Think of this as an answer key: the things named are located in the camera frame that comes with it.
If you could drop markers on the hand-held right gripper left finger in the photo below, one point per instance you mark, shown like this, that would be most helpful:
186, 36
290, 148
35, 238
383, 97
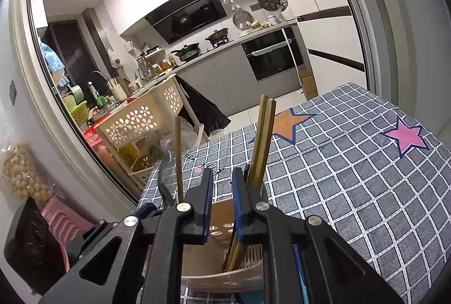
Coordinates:
208, 205

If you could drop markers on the black built-in oven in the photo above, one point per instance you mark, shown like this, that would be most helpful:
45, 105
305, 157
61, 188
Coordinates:
271, 54

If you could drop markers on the grey kitchen base cabinet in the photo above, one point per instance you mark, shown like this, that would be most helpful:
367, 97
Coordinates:
218, 78

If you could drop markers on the white refrigerator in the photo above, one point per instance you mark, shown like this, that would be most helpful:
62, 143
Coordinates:
327, 40

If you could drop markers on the black hanging garment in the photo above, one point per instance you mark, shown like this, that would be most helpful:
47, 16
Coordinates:
204, 106

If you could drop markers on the dark wall switch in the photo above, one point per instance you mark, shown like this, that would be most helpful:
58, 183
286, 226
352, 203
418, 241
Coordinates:
13, 92

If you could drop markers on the yellow oil bottle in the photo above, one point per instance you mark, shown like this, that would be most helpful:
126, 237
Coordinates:
127, 152

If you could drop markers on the beige plastic utensil holder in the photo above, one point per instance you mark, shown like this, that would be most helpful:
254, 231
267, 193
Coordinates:
201, 261

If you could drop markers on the cardboard box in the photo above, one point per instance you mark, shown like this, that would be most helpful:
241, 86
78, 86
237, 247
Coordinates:
308, 84

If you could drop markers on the blue checked cloth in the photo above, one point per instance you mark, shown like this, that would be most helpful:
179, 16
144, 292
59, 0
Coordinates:
53, 61

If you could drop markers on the glass jar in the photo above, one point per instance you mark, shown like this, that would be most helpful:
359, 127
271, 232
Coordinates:
142, 66

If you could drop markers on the green plastic basket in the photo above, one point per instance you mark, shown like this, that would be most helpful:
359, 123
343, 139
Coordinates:
79, 110

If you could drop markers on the black wok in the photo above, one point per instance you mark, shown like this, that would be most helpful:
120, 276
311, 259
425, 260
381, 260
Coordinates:
186, 51

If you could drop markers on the white enamel pot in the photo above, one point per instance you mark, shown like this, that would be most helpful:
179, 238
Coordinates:
271, 19

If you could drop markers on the white pole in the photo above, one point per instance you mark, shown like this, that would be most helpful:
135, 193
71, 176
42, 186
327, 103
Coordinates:
290, 50

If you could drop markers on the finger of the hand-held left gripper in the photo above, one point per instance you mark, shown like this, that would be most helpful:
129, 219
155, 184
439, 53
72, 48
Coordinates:
147, 211
86, 240

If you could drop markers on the pink plastic stool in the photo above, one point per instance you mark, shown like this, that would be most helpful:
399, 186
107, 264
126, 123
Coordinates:
63, 219

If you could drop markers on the white knife block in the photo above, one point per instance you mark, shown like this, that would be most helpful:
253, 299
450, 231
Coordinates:
118, 89

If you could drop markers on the beige flower cutout cart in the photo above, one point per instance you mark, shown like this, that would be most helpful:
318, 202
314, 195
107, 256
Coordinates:
137, 121

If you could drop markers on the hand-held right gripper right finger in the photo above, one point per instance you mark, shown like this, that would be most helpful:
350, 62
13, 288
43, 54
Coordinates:
236, 205

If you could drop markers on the white hanging plastic bag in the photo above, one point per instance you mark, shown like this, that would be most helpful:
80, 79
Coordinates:
114, 59

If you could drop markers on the black range hood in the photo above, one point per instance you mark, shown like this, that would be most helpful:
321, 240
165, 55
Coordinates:
186, 15

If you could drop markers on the round metal steamer plate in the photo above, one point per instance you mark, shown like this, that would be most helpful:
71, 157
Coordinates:
241, 19

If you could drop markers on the dark round hanging tray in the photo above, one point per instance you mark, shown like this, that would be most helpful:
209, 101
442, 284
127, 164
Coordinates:
269, 0

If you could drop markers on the black kitchen faucet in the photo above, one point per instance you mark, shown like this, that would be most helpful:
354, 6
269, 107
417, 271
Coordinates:
100, 77

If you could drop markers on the green detergent bottle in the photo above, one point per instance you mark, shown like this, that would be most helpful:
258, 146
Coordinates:
95, 96

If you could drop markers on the bag of pale round balls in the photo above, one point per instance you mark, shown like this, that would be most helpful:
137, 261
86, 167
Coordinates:
21, 173

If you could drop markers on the red plastic basket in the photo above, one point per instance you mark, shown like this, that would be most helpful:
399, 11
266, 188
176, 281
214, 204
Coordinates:
93, 138

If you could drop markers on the dark lidded cooking pot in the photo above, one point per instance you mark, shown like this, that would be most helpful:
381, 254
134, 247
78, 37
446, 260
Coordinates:
217, 34

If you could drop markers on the white sliding door frame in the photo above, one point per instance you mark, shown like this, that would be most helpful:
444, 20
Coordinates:
53, 106

